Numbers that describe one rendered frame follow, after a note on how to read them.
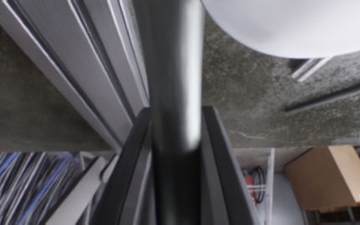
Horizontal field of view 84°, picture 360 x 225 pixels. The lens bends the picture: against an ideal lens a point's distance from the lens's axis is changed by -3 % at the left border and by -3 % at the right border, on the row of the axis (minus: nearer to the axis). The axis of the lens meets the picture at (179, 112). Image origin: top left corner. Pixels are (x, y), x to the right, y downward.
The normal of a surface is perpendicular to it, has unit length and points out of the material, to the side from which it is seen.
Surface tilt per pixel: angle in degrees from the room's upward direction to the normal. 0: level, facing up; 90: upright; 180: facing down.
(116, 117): 0
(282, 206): 90
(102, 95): 0
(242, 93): 0
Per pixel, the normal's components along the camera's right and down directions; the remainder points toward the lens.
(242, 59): 0.01, 0.87
